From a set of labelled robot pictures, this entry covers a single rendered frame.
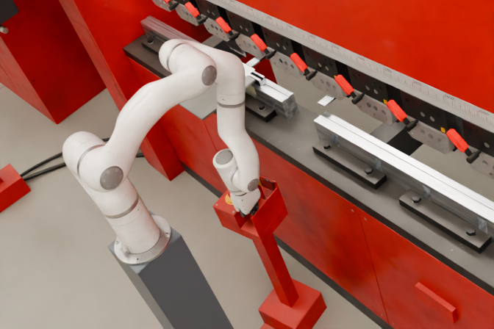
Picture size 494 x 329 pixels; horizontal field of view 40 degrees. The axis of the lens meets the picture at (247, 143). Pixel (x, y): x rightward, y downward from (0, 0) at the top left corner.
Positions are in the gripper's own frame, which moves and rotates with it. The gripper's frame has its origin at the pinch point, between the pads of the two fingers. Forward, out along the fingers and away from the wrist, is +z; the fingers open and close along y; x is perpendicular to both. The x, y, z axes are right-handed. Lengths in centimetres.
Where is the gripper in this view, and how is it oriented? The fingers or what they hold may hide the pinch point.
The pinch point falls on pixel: (255, 212)
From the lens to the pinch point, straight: 246.6
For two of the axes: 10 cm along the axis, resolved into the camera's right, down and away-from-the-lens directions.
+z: 3.3, 6.4, 6.9
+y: -5.6, 7.2, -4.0
